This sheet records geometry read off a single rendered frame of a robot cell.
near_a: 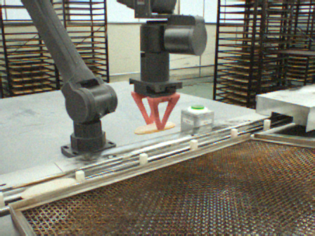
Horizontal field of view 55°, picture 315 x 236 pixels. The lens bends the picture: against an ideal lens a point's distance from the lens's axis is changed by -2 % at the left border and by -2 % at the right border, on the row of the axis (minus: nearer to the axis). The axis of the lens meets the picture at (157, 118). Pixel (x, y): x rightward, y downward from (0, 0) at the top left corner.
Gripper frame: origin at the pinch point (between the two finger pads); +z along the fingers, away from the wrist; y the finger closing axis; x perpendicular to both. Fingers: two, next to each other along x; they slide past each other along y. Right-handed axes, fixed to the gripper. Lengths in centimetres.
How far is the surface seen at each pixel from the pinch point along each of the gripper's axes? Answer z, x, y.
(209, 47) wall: 26, -450, 442
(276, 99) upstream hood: 1.5, -45.3, 2.1
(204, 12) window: -46, -431, 441
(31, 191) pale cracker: 7.4, 25.7, 0.0
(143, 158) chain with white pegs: 6.8, 3.4, -0.5
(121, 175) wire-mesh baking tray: 4.0, 13.4, -9.5
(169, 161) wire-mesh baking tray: 4.1, 3.4, -9.5
